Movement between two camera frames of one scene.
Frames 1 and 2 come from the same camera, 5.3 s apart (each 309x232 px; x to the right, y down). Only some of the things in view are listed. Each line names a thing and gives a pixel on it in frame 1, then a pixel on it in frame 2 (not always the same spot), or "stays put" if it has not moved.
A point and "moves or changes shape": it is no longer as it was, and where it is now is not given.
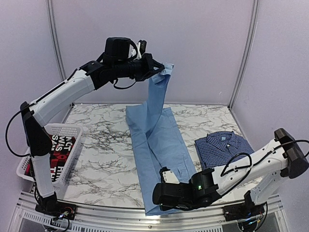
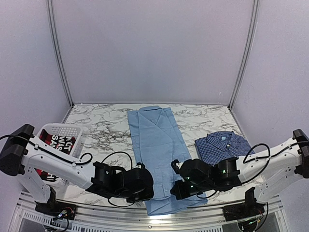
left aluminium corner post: x=54 y=40 stays put
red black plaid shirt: x=61 y=146 stays put
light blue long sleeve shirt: x=158 y=140 moves or changes shape
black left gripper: x=149 y=70 to x=148 y=195
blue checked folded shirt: x=216 y=151 stays put
